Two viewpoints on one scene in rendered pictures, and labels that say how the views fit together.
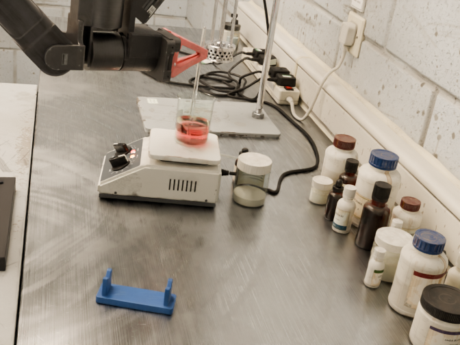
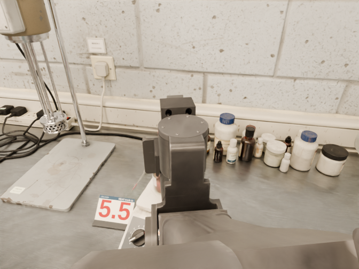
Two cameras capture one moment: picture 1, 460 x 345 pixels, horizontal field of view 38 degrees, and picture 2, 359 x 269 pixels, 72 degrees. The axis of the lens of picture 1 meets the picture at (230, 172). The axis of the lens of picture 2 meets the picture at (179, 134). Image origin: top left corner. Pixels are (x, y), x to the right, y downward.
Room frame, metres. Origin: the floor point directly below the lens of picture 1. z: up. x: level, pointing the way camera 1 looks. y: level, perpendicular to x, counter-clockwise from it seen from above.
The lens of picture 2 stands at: (0.87, 0.43, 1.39)
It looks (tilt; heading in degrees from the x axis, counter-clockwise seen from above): 32 degrees down; 297
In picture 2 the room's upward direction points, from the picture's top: straight up
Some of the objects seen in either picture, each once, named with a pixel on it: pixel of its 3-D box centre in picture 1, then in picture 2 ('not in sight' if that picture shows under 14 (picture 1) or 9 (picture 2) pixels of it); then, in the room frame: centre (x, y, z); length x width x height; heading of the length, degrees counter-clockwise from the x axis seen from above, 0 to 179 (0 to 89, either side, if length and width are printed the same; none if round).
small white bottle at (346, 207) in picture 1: (345, 209); (232, 151); (1.01, -0.20, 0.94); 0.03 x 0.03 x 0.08
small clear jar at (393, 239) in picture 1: (390, 254); (274, 153); (0.89, -0.26, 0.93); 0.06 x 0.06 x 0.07
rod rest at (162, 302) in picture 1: (137, 290); not in sight; (0.72, 0.10, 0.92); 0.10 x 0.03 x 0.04; 88
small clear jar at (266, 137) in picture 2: not in sight; (266, 143); (0.92, -0.32, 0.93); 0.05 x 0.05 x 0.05
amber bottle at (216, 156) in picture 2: (335, 198); (218, 150); (1.05, -0.19, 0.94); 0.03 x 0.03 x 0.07
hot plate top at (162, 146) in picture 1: (184, 146); (170, 193); (1.07, 0.08, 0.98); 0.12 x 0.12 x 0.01; 8
